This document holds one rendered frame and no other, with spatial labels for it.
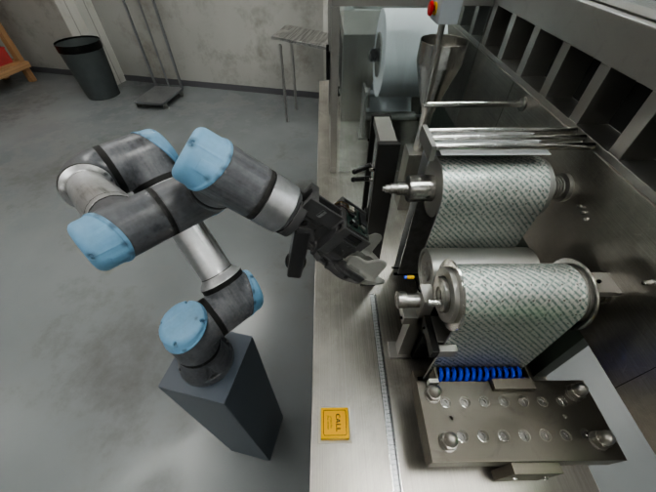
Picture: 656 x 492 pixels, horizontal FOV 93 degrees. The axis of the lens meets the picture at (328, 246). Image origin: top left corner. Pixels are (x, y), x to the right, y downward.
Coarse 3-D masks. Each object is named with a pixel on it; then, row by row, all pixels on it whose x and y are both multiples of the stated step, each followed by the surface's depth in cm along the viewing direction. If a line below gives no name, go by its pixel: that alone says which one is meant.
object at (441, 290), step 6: (438, 276) 65; (444, 276) 65; (438, 282) 65; (444, 282) 62; (432, 288) 68; (438, 288) 66; (444, 288) 62; (432, 294) 68; (438, 294) 65; (444, 294) 62; (450, 294) 61; (444, 300) 62; (450, 300) 61; (438, 306) 65; (444, 306) 62
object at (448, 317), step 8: (440, 272) 66; (448, 272) 62; (448, 280) 62; (456, 280) 60; (584, 280) 60; (456, 288) 60; (456, 296) 59; (456, 304) 59; (440, 312) 66; (448, 312) 62; (456, 312) 60; (448, 320) 62
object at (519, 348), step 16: (448, 336) 66; (464, 336) 65; (480, 336) 65; (496, 336) 65; (512, 336) 66; (528, 336) 66; (544, 336) 66; (464, 352) 71; (480, 352) 71; (496, 352) 72; (512, 352) 72; (528, 352) 72
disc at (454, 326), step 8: (448, 264) 65; (456, 264) 61; (456, 272) 61; (464, 288) 58; (464, 296) 58; (464, 304) 58; (464, 312) 58; (456, 320) 61; (448, 328) 65; (456, 328) 61
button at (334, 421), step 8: (328, 408) 80; (336, 408) 80; (344, 408) 80; (328, 416) 79; (336, 416) 79; (344, 416) 79; (328, 424) 78; (336, 424) 78; (344, 424) 78; (328, 432) 76; (336, 432) 76; (344, 432) 76
